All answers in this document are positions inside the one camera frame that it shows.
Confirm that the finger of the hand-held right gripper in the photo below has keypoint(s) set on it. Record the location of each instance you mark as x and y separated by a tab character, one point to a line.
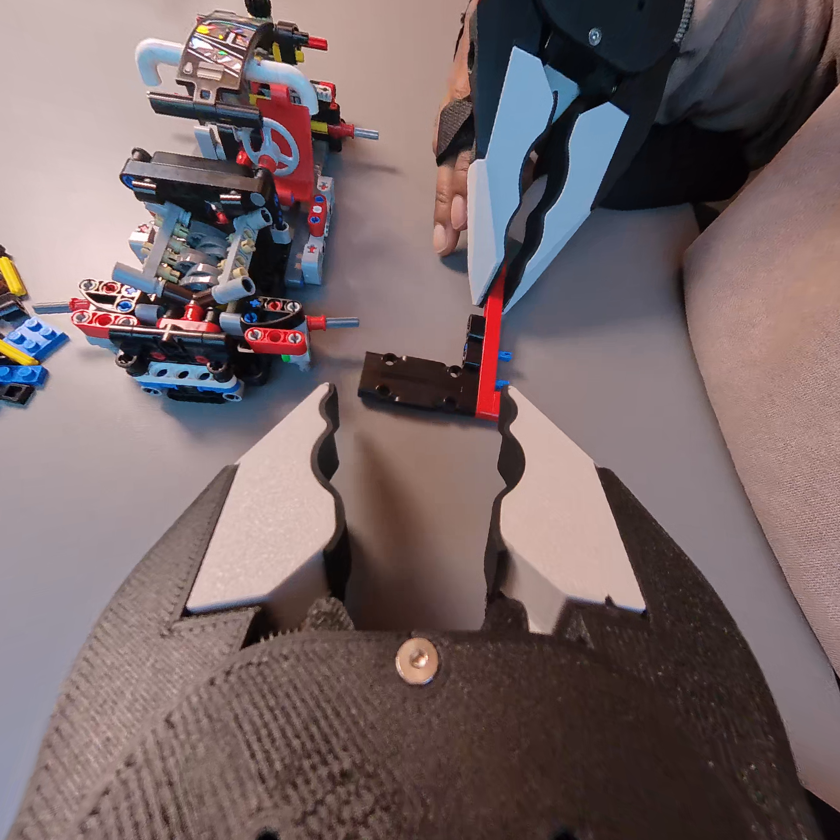
584	177
499	164

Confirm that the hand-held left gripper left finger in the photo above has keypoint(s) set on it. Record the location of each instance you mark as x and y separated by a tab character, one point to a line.
275	525

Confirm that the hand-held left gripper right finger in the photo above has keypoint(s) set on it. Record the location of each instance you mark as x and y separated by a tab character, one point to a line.
564	525

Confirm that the black lego link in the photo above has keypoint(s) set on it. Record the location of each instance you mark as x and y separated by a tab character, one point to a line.
472	354
477	327

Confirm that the long red lego beam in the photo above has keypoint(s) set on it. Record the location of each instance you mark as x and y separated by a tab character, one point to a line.
489	354

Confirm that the black lego panel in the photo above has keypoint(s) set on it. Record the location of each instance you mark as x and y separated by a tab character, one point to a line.
413	380

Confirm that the partly built lego car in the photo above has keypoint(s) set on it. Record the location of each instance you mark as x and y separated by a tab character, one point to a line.
197	177

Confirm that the person's right forearm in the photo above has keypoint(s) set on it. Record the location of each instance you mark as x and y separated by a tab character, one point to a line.
754	59

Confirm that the pile of mixed lego pieces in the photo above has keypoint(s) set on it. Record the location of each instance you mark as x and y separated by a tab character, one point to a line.
33	338

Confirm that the person's right hand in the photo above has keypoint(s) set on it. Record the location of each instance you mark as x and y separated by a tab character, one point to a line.
453	210

